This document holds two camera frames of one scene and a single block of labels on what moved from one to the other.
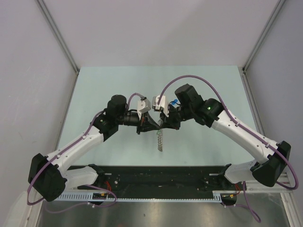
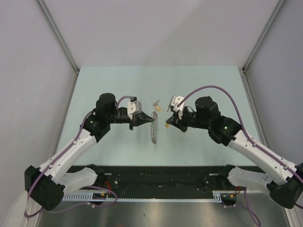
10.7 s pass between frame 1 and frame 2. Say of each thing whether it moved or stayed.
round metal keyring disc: moved
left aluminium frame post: stayed
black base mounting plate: stayed
